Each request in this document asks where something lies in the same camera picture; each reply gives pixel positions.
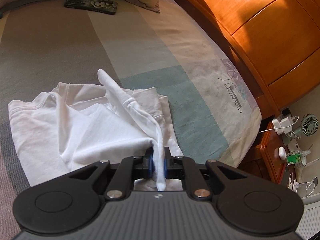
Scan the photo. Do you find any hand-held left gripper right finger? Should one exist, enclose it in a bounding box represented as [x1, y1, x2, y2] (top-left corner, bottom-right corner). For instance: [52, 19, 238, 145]
[163, 147, 258, 201]

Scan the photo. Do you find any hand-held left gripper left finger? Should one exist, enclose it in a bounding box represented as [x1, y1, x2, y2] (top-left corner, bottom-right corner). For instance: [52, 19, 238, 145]
[62, 148, 153, 201]

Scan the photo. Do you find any white printed t-shirt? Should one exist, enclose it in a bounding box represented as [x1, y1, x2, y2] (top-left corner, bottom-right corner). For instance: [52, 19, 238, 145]
[7, 69, 184, 192]

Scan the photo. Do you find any wooden nightstand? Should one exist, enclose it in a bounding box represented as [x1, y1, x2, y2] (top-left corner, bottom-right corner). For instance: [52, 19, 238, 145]
[237, 120, 304, 195]

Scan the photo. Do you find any white charger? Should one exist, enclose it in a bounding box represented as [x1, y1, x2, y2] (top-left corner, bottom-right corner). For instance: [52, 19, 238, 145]
[272, 114, 299, 134]

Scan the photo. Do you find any clear plastic stand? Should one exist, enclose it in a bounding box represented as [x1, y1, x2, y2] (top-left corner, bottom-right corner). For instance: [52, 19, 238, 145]
[297, 177, 318, 197]

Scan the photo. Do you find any green desk fan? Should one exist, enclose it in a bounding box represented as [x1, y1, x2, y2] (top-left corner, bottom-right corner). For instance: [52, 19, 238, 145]
[299, 113, 319, 138]

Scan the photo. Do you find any wooden headboard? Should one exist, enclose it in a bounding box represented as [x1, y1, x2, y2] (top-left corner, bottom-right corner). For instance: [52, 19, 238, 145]
[160, 0, 320, 117]

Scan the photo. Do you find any white charging cable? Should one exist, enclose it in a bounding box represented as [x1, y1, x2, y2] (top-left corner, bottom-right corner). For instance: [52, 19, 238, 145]
[259, 116, 300, 140]

